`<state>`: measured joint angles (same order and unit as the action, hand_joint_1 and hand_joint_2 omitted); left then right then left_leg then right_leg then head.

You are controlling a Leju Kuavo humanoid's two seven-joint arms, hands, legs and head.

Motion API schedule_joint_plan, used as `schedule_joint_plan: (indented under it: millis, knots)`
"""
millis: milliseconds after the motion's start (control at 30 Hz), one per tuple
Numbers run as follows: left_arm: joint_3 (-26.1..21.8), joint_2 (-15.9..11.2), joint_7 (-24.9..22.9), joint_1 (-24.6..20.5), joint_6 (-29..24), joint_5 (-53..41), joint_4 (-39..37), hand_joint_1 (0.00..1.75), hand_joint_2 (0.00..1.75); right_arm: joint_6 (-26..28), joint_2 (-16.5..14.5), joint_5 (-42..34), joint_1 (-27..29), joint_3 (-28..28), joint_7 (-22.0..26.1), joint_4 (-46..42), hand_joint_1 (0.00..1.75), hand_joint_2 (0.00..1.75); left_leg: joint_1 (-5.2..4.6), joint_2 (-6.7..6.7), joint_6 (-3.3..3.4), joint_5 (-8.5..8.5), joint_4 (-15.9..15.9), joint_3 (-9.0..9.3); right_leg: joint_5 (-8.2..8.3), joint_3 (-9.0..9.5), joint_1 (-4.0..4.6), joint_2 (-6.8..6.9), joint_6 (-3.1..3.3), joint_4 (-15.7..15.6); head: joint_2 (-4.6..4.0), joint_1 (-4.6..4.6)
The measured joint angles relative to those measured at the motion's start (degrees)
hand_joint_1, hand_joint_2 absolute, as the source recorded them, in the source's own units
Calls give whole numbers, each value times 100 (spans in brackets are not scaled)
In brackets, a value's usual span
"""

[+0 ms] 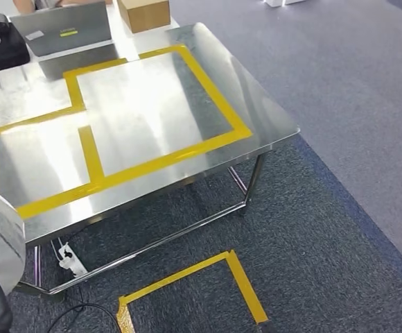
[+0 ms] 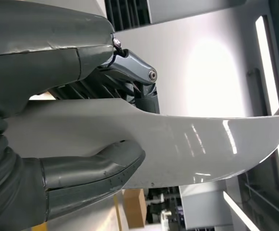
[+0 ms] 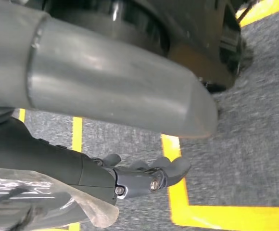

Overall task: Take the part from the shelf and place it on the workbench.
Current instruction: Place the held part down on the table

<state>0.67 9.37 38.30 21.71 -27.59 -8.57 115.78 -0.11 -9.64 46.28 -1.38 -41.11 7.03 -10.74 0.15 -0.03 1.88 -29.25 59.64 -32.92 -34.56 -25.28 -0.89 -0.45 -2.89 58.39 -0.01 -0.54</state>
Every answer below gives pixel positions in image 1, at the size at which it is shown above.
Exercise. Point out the brown cardboard box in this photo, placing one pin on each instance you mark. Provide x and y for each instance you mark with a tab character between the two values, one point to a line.
145	16

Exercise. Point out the black bag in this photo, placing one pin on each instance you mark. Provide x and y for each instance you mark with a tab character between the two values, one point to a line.
0	46

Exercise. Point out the white power strip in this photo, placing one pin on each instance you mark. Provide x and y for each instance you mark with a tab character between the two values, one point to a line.
71	262

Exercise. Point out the person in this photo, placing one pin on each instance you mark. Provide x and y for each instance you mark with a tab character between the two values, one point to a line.
22	4

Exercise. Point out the stainless steel workbench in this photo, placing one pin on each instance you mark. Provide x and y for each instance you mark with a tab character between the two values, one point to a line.
249	92

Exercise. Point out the white lit platform block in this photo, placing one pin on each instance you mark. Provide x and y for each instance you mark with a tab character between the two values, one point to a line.
284	2

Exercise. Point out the yellow floor tape square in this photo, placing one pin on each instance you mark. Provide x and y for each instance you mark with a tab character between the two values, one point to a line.
246	285

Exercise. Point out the person's right forearm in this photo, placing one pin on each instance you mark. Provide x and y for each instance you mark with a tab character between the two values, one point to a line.
22	5

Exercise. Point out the grey laptop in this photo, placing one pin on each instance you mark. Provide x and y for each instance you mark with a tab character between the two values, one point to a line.
66	27

